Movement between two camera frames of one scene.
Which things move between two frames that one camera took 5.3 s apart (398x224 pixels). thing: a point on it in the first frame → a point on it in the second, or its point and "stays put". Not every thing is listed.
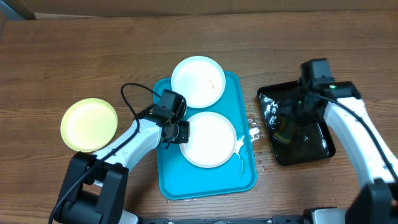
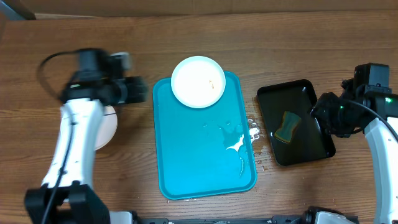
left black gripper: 183,137 → 134,89
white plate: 212,141 → 107,127
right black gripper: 289,114 → 322,112
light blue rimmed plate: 199,79 stays put
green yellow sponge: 284,132 stays put
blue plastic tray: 178,177 stays put
